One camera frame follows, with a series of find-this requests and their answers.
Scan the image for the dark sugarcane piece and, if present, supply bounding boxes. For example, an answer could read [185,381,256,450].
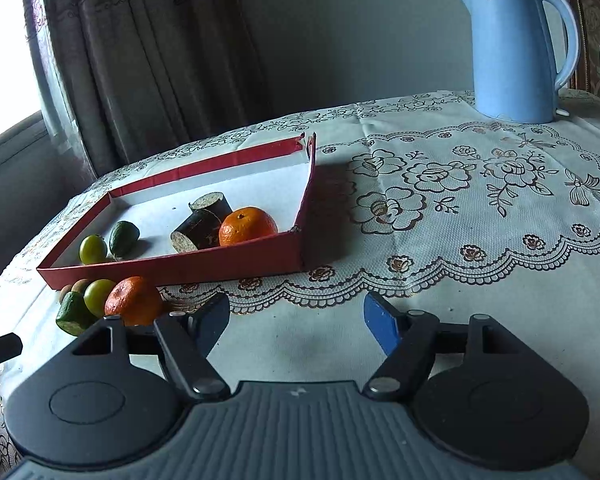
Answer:
[170,208,221,254]
[188,191,234,226]

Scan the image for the green lime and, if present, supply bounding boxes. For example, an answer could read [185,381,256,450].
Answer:
[83,280,117,319]

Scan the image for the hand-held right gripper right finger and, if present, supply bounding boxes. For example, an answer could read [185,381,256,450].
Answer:
[362,291,519,402]

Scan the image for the orange mandarin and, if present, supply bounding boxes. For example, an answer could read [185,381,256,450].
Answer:
[218,206,279,248]
[104,276,164,327]

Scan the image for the brown pleated curtain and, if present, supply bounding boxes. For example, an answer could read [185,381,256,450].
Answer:
[40,0,272,181]

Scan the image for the sheer patterned curtain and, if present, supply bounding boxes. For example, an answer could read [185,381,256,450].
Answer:
[21,0,101,181]

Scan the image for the window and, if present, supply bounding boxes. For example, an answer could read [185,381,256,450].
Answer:
[0,0,48,153]

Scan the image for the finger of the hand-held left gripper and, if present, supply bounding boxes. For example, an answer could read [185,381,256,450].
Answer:
[0,332,24,367]

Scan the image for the light blue electric kettle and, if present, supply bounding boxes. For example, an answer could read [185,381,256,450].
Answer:
[458,0,581,125]

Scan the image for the cut green cucumber piece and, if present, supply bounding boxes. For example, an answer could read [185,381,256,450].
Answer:
[56,291,99,337]

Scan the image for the green tomato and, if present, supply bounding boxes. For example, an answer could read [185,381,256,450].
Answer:
[79,234,109,266]

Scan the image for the white lace tablecloth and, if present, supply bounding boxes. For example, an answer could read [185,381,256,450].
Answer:
[157,89,600,322]

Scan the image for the dark green avocado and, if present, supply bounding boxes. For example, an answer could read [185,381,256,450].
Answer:
[109,221,141,260]

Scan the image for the red cardboard box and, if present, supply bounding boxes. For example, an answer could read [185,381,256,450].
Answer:
[36,132,317,291]

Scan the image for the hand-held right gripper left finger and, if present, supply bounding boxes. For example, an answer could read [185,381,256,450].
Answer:
[72,292,232,402]

